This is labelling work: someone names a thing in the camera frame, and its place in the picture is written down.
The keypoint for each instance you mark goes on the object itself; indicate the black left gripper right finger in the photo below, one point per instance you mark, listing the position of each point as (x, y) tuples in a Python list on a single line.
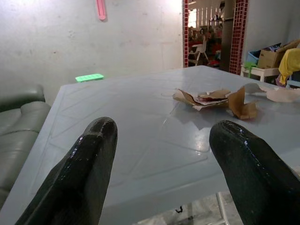
[(253, 178)]

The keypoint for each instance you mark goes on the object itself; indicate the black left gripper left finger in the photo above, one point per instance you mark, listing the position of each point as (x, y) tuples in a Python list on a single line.
[(79, 178)]

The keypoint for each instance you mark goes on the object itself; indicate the torn cardboard red print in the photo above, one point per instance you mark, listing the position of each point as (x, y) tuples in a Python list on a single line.
[(187, 97)]

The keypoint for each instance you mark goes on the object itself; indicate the light blue plastic bin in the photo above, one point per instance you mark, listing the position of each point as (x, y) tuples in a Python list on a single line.
[(253, 56)]

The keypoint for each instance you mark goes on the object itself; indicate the grey metal table leg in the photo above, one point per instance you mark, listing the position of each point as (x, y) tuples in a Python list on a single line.
[(221, 206)]

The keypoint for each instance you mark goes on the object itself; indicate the bent brown cardboard piece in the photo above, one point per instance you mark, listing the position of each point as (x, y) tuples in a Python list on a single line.
[(236, 103)]

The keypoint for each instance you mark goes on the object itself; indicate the grey-green leather sofa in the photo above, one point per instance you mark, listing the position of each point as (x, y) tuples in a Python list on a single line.
[(18, 131)]

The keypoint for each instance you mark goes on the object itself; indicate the pale torn cardboard piece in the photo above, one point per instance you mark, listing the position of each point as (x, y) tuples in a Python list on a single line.
[(281, 95)]

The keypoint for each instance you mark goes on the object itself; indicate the green plastic stool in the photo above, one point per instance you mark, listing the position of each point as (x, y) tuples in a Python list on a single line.
[(89, 77)]

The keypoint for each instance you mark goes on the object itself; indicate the small white table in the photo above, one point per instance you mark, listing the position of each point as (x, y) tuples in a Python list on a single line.
[(264, 71)]

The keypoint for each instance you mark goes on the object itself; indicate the yellow cloth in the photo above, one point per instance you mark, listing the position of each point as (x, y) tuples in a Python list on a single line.
[(288, 63)]

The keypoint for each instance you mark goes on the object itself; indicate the brown cardboard box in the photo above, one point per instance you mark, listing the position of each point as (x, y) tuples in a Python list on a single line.
[(267, 58)]

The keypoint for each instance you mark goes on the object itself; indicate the white high chair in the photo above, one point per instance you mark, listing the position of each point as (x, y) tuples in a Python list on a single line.
[(199, 50)]

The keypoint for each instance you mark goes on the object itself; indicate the red mosaic tile door frame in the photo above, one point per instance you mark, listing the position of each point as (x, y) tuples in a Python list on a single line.
[(237, 35)]

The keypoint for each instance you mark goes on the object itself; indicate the pink plastic wall hanger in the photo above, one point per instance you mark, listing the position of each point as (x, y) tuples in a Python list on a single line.
[(100, 9)]

